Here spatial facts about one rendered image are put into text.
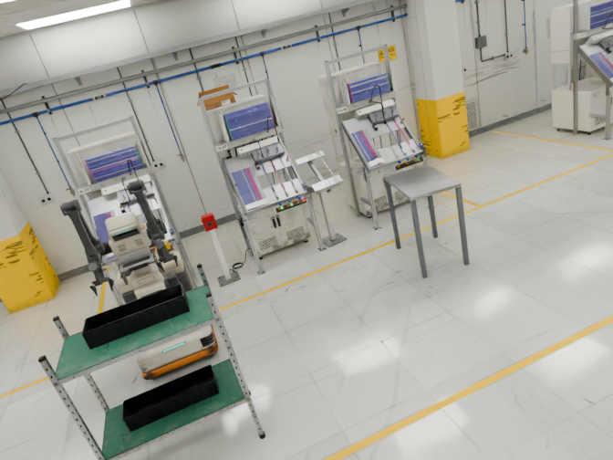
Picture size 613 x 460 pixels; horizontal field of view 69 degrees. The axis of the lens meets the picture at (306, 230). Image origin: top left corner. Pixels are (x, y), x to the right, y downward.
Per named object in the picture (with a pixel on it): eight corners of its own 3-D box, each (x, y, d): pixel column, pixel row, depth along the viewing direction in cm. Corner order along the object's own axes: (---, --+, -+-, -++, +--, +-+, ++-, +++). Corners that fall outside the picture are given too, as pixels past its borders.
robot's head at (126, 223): (109, 227, 335) (102, 218, 321) (138, 218, 339) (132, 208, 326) (114, 244, 329) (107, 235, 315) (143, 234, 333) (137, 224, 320)
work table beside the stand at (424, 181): (423, 278, 409) (410, 197, 378) (396, 247, 473) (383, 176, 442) (469, 264, 412) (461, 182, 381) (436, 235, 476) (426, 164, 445)
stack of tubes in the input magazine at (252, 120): (275, 127, 494) (269, 102, 483) (232, 141, 483) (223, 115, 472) (273, 125, 505) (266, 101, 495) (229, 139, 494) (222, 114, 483)
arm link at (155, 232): (142, 179, 303) (126, 184, 301) (142, 181, 298) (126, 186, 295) (166, 235, 320) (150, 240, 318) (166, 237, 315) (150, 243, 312)
